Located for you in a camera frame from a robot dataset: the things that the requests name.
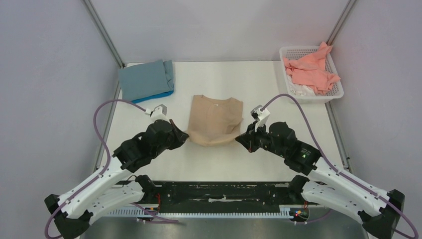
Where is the beige t shirt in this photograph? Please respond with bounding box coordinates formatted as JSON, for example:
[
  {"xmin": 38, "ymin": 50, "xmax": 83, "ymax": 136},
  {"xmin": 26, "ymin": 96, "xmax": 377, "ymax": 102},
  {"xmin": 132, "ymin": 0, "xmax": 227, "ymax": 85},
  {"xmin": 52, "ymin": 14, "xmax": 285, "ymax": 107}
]
[{"xmin": 187, "ymin": 95, "xmax": 243, "ymax": 147}]

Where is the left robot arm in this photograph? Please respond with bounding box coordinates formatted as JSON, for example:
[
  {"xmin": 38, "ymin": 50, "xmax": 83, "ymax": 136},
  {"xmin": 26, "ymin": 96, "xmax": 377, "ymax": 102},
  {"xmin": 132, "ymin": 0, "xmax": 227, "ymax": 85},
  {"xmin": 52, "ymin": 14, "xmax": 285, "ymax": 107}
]
[{"xmin": 44, "ymin": 119, "xmax": 189, "ymax": 239}]

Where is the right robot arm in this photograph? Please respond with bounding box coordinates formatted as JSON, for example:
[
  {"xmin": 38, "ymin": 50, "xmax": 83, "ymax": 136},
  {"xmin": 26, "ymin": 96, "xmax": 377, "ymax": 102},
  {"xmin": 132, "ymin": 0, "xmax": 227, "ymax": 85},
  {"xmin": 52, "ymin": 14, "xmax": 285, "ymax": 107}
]
[{"xmin": 235, "ymin": 122, "xmax": 405, "ymax": 239}]

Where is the bright blue folded t shirt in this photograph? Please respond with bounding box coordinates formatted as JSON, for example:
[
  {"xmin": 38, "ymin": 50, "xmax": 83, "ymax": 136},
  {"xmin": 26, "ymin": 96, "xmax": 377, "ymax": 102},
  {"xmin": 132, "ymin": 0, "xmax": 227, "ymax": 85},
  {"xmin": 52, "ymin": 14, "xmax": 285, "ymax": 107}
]
[{"xmin": 131, "ymin": 91, "xmax": 174, "ymax": 104}]

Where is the white t shirt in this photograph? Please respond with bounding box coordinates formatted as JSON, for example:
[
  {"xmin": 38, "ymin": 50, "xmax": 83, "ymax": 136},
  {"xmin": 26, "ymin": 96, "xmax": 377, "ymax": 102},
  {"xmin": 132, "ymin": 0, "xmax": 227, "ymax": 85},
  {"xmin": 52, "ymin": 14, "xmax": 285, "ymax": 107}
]
[{"xmin": 287, "ymin": 75, "xmax": 316, "ymax": 97}]

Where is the grey-blue folded t shirt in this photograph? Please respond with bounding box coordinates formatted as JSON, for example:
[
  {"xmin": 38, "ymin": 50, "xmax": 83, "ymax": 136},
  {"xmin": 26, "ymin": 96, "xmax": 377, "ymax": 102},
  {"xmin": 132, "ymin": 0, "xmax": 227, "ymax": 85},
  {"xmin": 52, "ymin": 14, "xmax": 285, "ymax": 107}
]
[{"xmin": 118, "ymin": 60, "xmax": 175, "ymax": 101}]

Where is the pink t shirt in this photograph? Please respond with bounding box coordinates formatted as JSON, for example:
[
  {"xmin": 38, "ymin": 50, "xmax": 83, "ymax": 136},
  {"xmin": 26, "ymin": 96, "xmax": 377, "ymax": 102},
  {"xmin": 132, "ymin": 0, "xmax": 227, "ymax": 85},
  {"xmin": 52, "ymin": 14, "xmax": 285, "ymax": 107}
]
[{"xmin": 283, "ymin": 42, "xmax": 340, "ymax": 96}]

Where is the white plastic laundry basket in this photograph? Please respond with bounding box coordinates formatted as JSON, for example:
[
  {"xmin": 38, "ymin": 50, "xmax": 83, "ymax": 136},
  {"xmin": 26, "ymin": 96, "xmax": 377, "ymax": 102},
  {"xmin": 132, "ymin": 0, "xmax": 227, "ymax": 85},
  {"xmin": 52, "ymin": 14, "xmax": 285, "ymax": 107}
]
[{"xmin": 279, "ymin": 46, "xmax": 344, "ymax": 104}]

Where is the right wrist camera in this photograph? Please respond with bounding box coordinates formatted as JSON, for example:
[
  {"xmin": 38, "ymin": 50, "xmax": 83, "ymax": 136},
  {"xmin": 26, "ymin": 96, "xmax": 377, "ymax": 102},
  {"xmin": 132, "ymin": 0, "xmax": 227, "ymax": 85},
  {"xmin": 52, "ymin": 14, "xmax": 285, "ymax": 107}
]
[{"xmin": 250, "ymin": 105, "xmax": 270, "ymax": 131}]

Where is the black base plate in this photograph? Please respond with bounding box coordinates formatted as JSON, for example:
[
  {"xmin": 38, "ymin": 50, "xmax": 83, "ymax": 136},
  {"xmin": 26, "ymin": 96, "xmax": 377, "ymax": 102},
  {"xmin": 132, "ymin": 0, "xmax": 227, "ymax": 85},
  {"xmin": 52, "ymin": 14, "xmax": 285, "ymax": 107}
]
[{"xmin": 137, "ymin": 181, "xmax": 304, "ymax": 214}]

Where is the white cable duct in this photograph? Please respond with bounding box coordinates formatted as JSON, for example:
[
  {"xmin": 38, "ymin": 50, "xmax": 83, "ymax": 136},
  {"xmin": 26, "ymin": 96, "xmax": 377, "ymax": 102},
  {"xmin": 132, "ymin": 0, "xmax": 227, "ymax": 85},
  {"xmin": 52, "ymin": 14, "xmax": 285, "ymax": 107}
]
[{"xmin": 106, "ymin": 206, "xmax": 306, "ymax": 220}]

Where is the aluminium frame rail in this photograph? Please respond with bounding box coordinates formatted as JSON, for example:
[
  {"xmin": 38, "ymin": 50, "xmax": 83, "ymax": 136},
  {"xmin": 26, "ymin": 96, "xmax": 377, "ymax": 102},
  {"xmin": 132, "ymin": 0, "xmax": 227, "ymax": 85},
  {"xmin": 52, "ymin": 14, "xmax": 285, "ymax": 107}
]
[{"xmin": 82, "ymin": 0, "xmax": 125, "ymax": 68}]

